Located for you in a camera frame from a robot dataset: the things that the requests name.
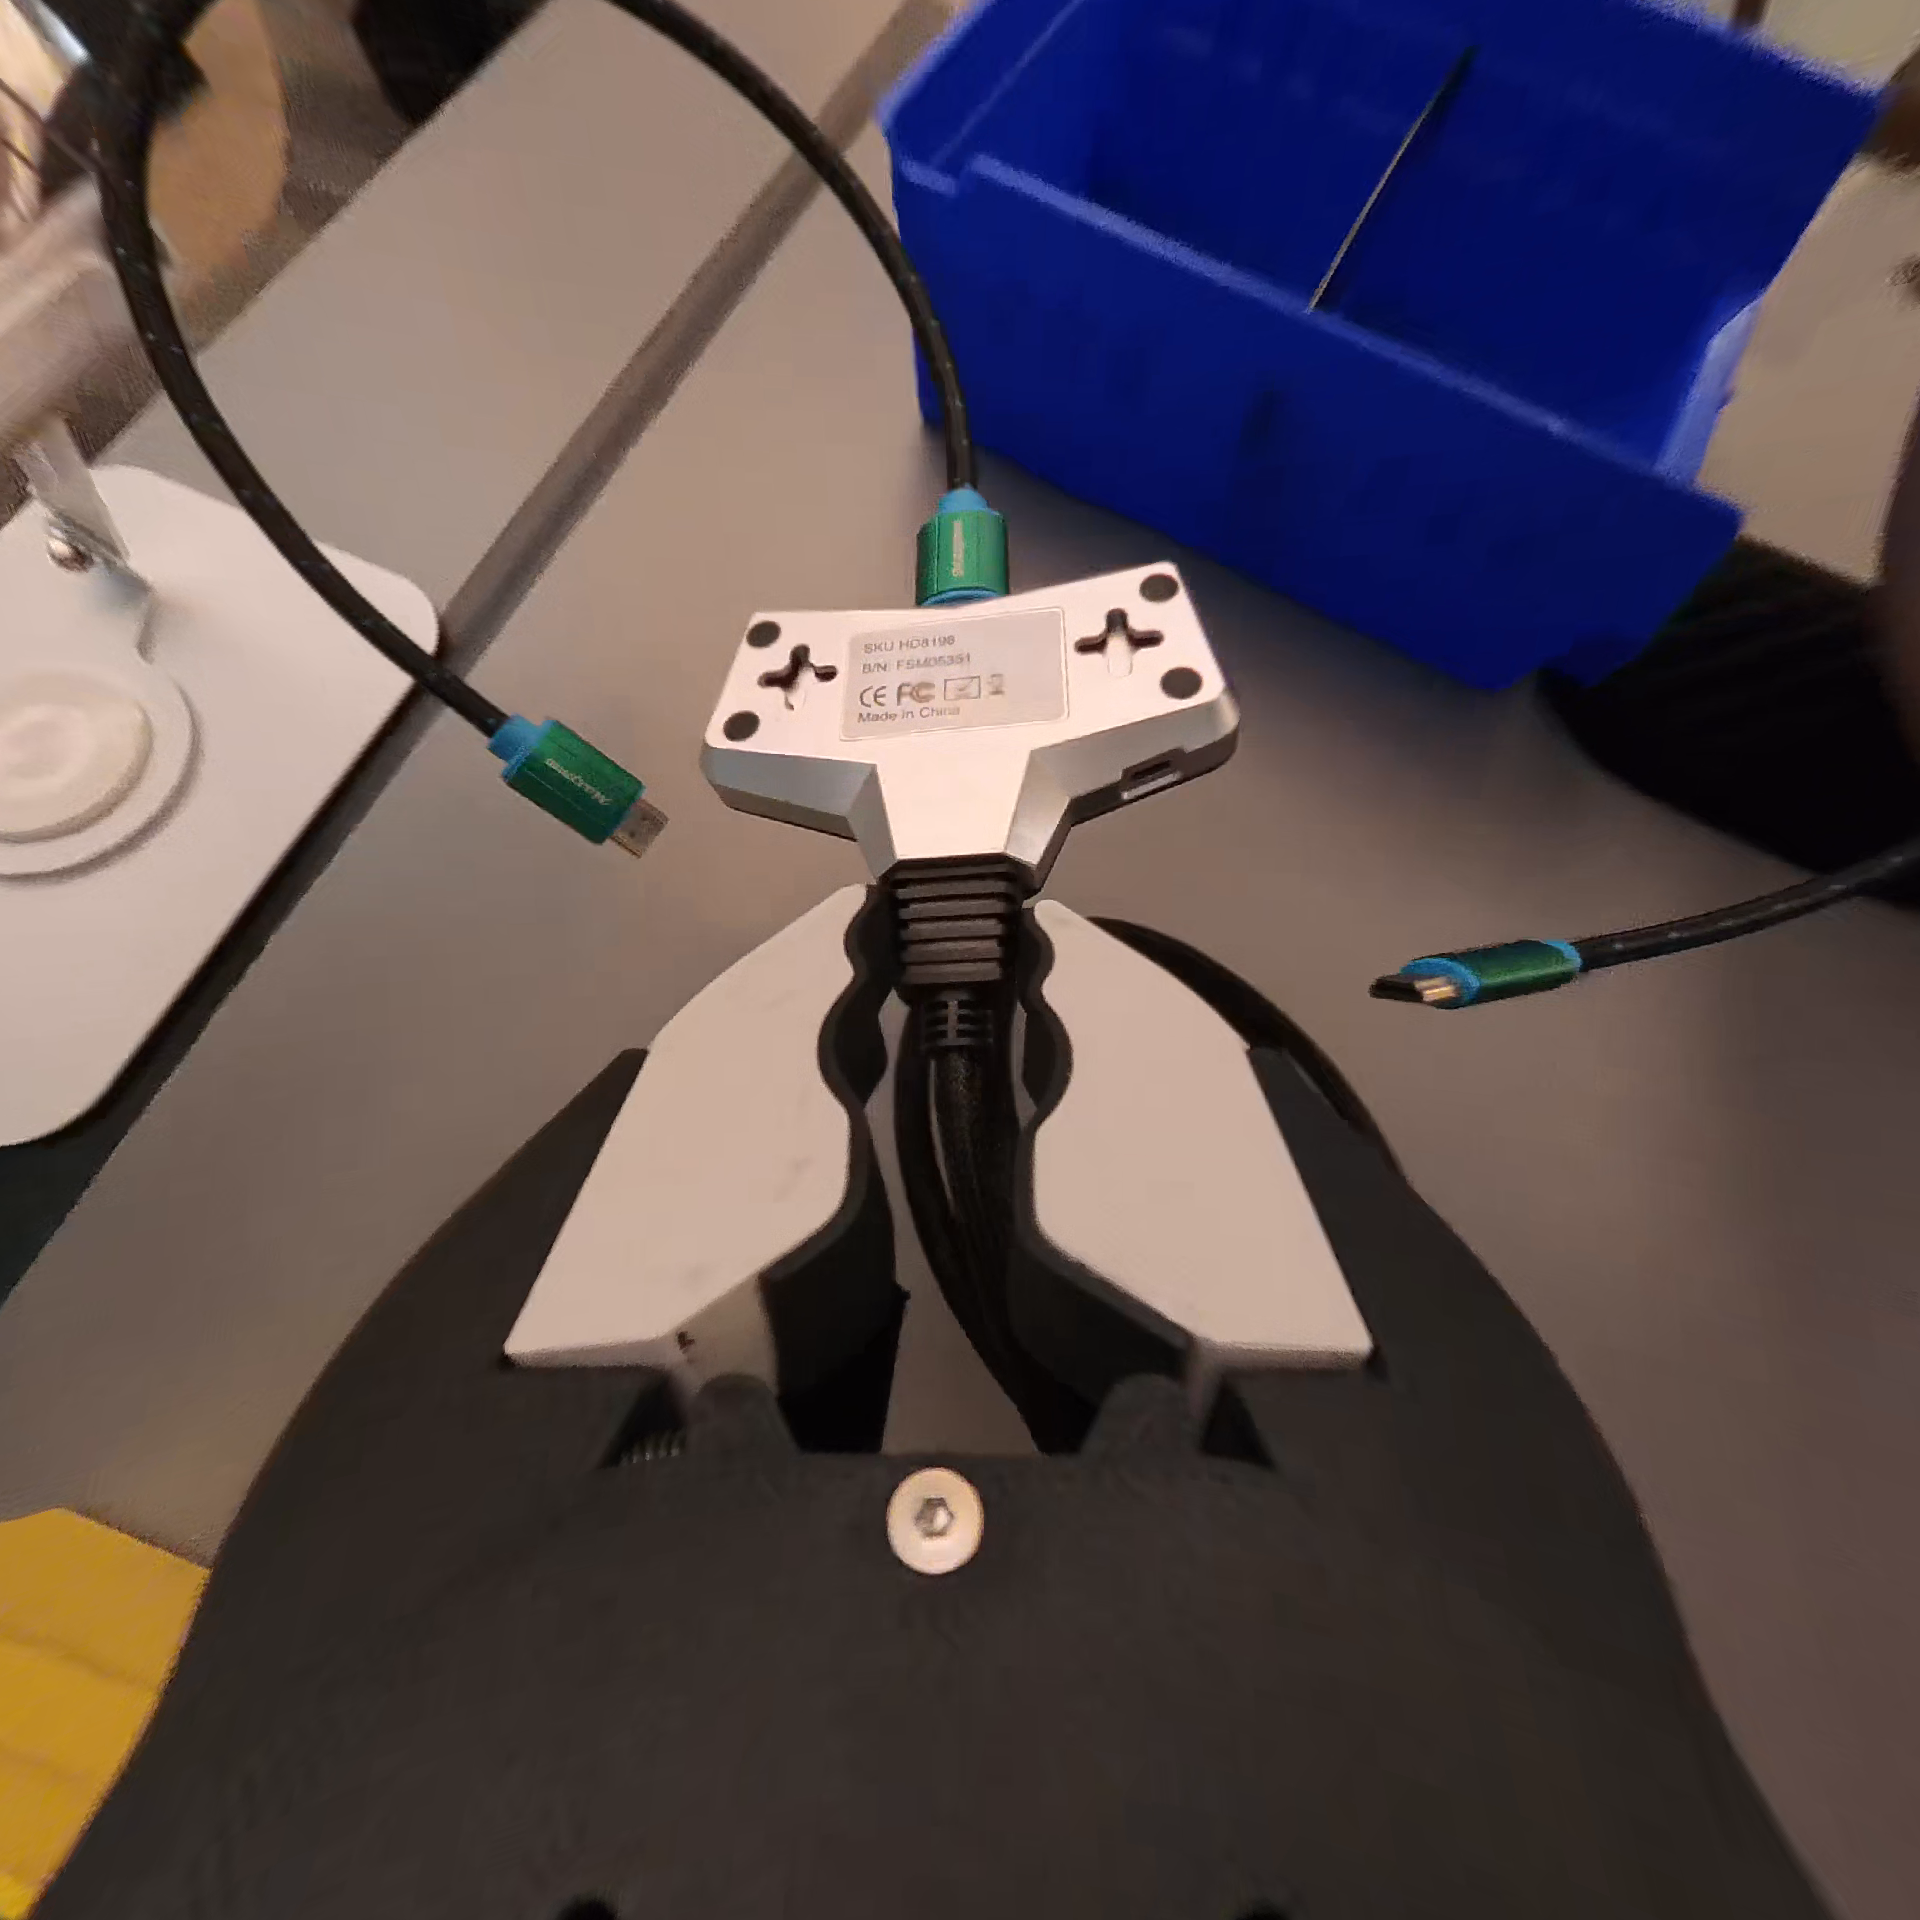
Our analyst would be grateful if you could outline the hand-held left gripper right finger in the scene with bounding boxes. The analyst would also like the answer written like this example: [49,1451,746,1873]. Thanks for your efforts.
[1008,895,1377,1393]

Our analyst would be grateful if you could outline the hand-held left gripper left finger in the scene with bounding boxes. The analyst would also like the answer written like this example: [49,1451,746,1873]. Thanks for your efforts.
[504,882,914,1453]

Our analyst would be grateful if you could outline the black braided adapter cable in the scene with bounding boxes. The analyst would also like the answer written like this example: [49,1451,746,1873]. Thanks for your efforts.
[886,856,1113,1456]

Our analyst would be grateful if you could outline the hdmi cable with green plugs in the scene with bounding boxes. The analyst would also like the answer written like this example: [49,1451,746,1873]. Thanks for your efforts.
[1368,839,1920,1009]
[97,0,1010,867]

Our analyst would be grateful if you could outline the silver hdmi switch adapter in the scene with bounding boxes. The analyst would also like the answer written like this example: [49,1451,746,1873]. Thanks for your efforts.
[699,561,1249,902]

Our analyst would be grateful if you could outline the black woven pad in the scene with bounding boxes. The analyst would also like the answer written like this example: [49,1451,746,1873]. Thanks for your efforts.
[1546,533,1920,879]

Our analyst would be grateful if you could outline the large blue plastic bin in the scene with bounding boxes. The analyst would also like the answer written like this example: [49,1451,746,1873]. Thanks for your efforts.
[882,0,1888,694]

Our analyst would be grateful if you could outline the yellow plastic bin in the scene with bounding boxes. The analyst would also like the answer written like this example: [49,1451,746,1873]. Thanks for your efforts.
[0,1506,214,1920]

